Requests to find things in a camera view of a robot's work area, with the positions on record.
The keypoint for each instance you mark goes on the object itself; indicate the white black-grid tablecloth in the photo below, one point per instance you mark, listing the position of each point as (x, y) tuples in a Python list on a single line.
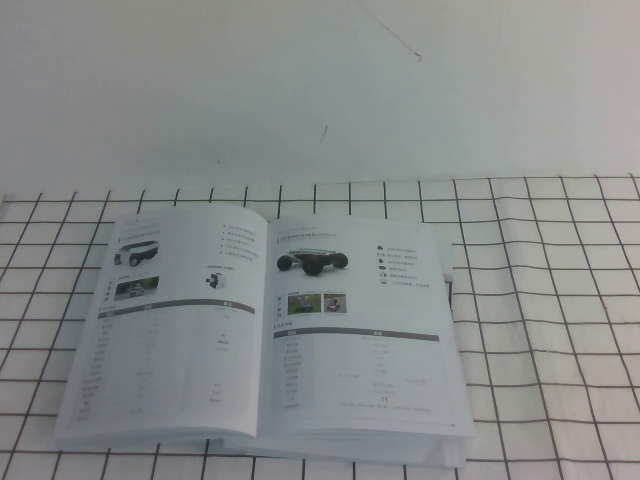
[(550, 300)]

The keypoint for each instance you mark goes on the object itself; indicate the white product catalogue book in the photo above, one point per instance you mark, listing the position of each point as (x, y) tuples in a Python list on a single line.
[(200, 350)]

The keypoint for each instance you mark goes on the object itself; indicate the closed white brochure book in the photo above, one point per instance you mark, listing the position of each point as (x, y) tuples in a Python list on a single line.
[(452, 457)]

